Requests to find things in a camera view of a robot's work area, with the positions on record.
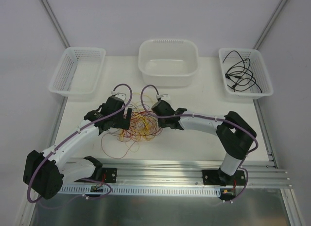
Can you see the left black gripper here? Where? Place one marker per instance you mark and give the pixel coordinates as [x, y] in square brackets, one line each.
[124, 120]

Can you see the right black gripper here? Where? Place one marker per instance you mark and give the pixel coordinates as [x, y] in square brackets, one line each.
[161, 121]

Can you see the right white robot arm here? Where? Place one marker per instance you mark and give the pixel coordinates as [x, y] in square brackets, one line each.
[234, 133]

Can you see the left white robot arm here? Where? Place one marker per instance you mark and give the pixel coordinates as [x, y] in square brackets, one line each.
[47, 171]

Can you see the white centre plastic tub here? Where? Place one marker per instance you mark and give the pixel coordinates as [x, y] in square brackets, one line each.
[168, 62]

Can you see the left white perforated basket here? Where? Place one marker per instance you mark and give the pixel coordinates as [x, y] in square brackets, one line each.
[78, 72]

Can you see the white perforated basket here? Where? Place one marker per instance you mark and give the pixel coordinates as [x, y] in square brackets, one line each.
[78, 72]
[245, 75]

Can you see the right white perforated basket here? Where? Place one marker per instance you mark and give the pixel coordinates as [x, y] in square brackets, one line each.
[245, 75]

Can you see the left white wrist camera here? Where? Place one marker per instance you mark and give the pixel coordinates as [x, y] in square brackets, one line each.
[119, 95]

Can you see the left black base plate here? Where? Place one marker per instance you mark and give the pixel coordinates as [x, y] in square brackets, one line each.
[107, 175]

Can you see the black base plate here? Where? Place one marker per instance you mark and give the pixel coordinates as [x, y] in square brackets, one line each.
[107, 175]
[215, 177]

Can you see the white slotted cable duct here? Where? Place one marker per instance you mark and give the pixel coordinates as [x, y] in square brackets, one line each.
[140, 190]

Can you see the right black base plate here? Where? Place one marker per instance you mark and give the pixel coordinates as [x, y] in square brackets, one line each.
[215, 177]

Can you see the aluminium mounting rail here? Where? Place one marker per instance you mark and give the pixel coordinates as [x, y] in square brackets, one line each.
[190, 173]

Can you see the left aluminium frame post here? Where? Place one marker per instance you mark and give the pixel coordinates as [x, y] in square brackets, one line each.
[52, 17]

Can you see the aluminium frame post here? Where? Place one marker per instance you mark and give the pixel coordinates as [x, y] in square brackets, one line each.
[270, 23]
[52, 17]

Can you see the right aluminium frame post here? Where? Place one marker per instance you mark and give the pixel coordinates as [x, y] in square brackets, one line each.
[270, 23]

